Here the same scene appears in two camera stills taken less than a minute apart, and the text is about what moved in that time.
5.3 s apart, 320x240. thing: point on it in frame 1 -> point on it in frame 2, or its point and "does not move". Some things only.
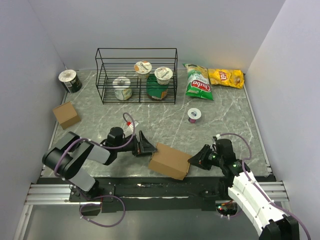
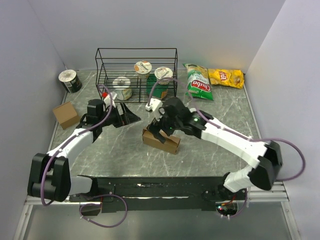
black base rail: (147, 194) does not move
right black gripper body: (215, 159) -> (168, 125)
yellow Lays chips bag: (232, 78) does not move
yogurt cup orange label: (143, 68) does not move
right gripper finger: (201, 159) -> (154, 127)
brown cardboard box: (170, 161) -> (171, 145)
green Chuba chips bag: (198, 83) does not move
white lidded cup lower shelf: (121, 85) does not move
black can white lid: (71, 80) does not move
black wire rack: (137, 76) does not move
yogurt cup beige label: (163, 75) does not move
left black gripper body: (135, 147) -> (115, 118)
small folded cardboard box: (66, 115) does not move
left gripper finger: (145, 147) -> (128, 116)
